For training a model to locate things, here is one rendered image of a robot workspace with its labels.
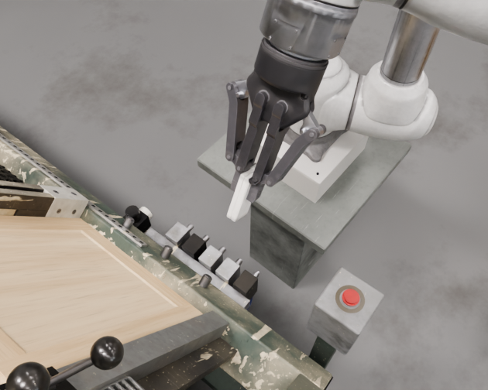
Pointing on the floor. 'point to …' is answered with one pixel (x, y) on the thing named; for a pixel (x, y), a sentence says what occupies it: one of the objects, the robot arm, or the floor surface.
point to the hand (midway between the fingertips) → (244, 194)
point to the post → (321, 352)
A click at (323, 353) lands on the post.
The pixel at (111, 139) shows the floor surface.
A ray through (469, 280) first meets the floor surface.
